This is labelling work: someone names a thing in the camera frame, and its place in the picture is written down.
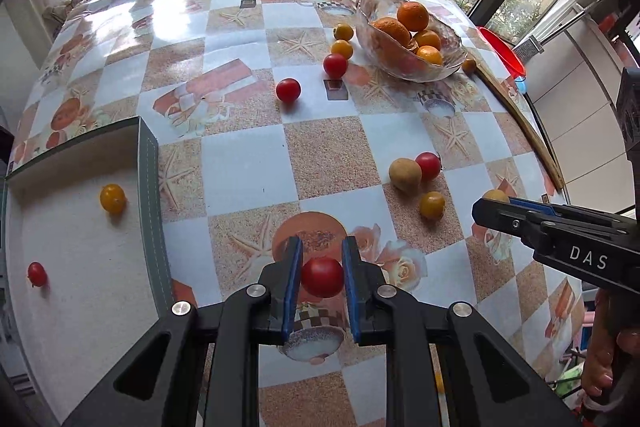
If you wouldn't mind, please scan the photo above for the yellow-brown round fruit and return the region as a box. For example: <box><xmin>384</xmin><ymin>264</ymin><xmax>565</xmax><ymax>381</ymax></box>
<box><xmin>483</xmin><ymin>188</ymin><xmax>510</xmax><ymax>204</ymax></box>

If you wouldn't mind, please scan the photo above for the yellow cherry tomato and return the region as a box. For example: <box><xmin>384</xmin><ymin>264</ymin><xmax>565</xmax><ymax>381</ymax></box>
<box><xmin>419</xmin><ymin>191</ymin><xmax>446</xmax><ymax>221</ymax></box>

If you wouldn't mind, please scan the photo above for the brown longan fruit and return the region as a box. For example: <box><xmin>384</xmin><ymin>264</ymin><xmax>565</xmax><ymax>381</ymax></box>
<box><xmin>388</xmin><ymin>157</ymin><xmax>422</xmax><ymax>194</ymax></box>

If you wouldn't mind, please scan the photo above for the small red cherry tomato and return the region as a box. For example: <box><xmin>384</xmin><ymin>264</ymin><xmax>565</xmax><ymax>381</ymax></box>
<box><xmin>276</xmin><ymin>78</ymin><xmax>302</xmax><ymax>104</ymax></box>

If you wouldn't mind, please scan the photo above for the long wooden board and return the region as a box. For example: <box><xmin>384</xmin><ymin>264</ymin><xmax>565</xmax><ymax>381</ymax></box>
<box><xmin>363</xmin><ymin>0</ymin><xmax>565</xmax><ymax>192</ymax></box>

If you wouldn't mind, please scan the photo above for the green-rimmed white tray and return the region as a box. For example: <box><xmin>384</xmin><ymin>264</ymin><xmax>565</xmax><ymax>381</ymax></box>
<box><xmin>3</xmin><ymin>117</ymin><xmax>174</xmax><ymax>424</ymax></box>

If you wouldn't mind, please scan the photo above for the red plastic basin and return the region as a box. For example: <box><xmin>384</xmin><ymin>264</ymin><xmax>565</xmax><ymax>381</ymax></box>
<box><xmin>477</xmin><ymin>26</ymin><xmax>526</xmax><ymax>79</ymax></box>

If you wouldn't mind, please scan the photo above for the small orange fruit by board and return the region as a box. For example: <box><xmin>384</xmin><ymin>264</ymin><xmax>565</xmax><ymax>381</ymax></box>
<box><xmin>461</xmin><ymin>58</ymin><xmax>477</xmax><ymax>75</ymax></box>

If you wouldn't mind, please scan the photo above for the front right orange in bowl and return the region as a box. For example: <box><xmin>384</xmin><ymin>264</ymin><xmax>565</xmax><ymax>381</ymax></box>
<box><xmin>416</xmin><ymin>46</ymin><xmax>444</xmax><ymax>66</ymax></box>

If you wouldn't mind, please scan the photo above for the red tomato behind bowl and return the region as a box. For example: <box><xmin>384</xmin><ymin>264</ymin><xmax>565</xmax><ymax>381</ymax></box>
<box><xmin>300</xmin><ymin>257</ymin><xmax>344</xmax><ymax>298</ymax></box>

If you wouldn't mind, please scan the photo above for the back right orange in bowl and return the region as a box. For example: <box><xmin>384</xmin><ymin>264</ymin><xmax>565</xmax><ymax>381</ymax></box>
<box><xmin>413</xmin><ymin>29</ymin><xmax>442</xmax><ymax>50</ymax></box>

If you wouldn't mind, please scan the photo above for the glass fruit bowl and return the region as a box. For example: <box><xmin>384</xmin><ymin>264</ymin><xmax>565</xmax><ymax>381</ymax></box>
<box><xmin>355</xmin><ymin>0</ymin><xmax>466</xmax><ymax>83</ymax></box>

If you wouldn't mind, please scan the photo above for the top orange in bowl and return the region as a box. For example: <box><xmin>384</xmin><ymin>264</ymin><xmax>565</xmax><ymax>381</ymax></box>
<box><xmin>396</xmin><ymin>1</ymin><xmax>430</xmax><ymax>32</ymax></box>

